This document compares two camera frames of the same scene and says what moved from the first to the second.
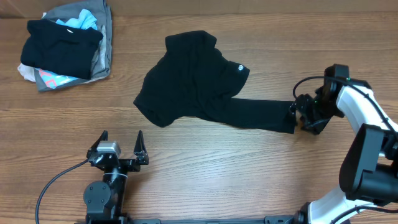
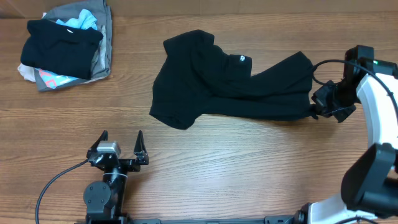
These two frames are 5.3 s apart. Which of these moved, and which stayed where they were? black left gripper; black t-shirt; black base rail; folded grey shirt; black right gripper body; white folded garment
Moved: black t-shirt; black right gripper body
Stayed: white folded garment; folded grey shirt; black left gripper; black base rail
